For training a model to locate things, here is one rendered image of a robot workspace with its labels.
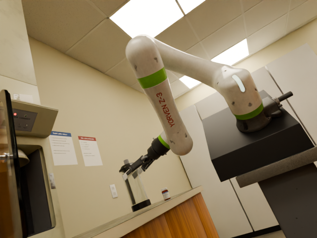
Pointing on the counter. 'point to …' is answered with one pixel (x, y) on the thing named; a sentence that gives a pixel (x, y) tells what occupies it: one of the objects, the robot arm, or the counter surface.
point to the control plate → (19, 118)
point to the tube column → (15, 43)
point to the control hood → (46, 125)
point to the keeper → (52, 181)
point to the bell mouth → (23, 160)
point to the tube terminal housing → (37, 141)
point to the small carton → (25, 97)
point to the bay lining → (35, 194)
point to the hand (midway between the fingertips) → (131, 174)
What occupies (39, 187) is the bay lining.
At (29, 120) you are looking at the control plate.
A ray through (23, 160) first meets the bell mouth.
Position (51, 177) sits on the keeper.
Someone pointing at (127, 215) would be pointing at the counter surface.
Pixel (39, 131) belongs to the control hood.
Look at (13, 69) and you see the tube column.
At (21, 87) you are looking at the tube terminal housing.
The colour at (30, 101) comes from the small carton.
